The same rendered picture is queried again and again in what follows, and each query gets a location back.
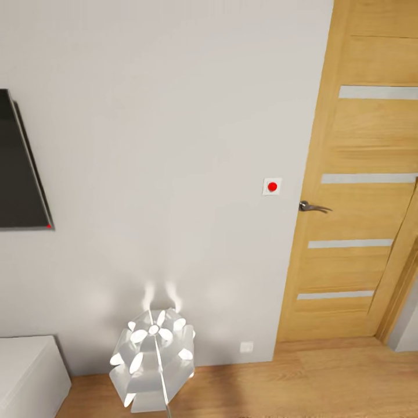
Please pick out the electric switch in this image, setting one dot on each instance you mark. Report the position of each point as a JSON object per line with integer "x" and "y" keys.
{"x": 271, "y": 186}

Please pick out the wall mounted tv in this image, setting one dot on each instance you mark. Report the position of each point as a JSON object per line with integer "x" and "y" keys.
{"x": 21, "y": 201}

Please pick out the bookcase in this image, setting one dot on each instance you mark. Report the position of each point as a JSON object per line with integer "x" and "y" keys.
{"x": 33, "y": 378}

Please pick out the wall socket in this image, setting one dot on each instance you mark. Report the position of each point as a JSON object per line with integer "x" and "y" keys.
{"x": 246, "y": 347}

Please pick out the door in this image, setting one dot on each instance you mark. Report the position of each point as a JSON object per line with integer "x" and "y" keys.
{"x": 354, "y": 257}

